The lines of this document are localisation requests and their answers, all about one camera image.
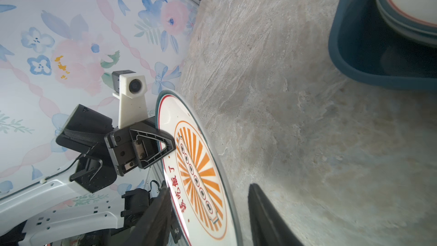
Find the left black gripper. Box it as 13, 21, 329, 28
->
105, 124, 176, 177

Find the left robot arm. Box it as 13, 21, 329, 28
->
1, 105, 175, 246

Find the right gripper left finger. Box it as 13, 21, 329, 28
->
122, 188, 171, 246

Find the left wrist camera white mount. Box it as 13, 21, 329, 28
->
112, 70, 148, 129

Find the teal plastic bin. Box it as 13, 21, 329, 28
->
328, 0, 437, 92

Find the orange sunburst plate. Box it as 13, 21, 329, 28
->
376, 0, 437, 48
155, 90, 243, 246

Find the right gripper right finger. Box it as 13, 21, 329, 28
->
248, 183, 303, 246

